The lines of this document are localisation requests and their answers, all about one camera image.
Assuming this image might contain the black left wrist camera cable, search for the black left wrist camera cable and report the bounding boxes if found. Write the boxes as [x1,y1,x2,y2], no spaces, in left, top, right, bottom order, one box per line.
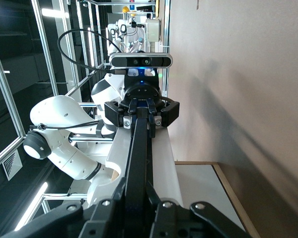
[28,29,126,131]

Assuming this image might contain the wooden drawer cabinet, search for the wooden drawer cabinet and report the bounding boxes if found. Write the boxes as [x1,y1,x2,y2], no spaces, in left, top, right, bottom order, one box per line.
[175,161,261,238]

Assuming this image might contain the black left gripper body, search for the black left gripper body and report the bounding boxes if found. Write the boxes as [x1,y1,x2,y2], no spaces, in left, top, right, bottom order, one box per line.
[123,74,162,107]

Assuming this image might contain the white square wall vent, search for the white square wall vent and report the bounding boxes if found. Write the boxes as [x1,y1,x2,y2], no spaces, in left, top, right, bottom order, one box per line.
[1,149,23,181]

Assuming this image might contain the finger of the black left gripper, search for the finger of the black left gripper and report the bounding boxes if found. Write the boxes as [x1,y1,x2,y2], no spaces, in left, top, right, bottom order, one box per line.
[104,98,141,139]
[148,97,181,139]

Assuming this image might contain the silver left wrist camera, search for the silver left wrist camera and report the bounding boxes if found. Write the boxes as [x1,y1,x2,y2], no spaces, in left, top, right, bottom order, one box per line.
[108,52,174,69]

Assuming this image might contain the beige control box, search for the beige control box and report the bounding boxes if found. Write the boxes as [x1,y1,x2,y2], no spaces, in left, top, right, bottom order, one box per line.
[145,19,162,43]

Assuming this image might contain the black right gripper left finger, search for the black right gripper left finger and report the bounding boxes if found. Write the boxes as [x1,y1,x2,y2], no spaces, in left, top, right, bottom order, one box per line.
[0,177,130,238]

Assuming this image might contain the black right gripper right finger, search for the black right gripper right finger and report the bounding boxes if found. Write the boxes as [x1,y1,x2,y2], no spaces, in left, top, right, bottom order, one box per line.
[145,184,251,238]

